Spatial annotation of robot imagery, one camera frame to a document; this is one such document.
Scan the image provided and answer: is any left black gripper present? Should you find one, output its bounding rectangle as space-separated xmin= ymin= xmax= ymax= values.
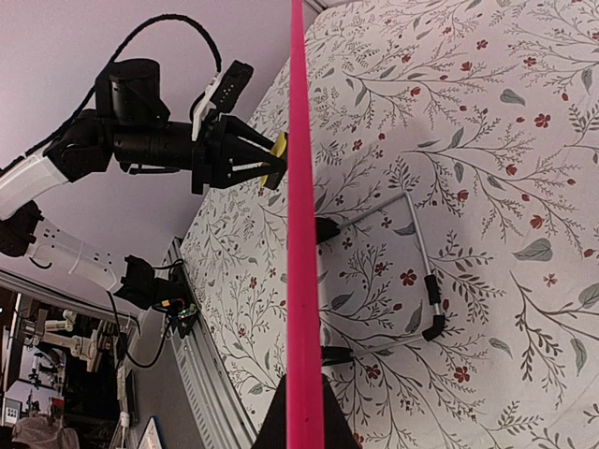
xmin=191 ymin=114 xmax=280 ymax=195

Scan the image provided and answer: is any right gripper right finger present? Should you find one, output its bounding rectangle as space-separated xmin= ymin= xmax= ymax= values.
xmin=323 ymin=376 xmax=359 ymax=449

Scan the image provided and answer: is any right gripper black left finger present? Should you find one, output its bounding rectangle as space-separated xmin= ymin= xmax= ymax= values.
xmin=255 ymin=375 xmax=287 ymax=449

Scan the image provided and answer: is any yellow bone-shaped eraser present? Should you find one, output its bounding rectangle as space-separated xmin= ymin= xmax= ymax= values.
xmin=261 ymin=132 xmax=289 ymax=190

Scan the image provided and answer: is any pink-framed whiteboard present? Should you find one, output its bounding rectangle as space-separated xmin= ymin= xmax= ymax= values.
xmin=286 ymin=1 xmax=325 ymax=448

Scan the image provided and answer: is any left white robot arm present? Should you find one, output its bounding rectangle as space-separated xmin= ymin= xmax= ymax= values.
xmin=1 ymin=58 xmax=287 ymax=293

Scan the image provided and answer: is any black whiteboard stand foot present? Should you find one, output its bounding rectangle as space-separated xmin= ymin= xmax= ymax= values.
xmin=315 ymin=217 xmax=341 ymax=245

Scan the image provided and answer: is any front aluminium rail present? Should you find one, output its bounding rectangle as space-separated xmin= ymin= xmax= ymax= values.
xmin=163 ymin=236 xmax=258 ymax=449

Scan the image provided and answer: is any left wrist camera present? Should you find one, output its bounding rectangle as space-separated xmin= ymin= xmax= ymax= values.
xmin=190 ymin=60 xmax=254 ymax=141

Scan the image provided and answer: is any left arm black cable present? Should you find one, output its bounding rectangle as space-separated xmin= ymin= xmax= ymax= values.
xmin=27 ymin=13 xmax=223 ymax=155

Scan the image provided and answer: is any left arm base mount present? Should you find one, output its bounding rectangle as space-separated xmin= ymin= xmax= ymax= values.
xmin=115 ymin=255 xmax=198 ymax=338

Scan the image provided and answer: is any left aluminium frame post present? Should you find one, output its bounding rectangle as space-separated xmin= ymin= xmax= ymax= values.
xmin=304 ymin=0 xmax=328 ymax=13

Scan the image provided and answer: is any whiteboard wire easel stand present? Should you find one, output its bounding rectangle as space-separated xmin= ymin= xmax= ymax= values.
xmin=319 ymin=192 xmax=446 ymax=362

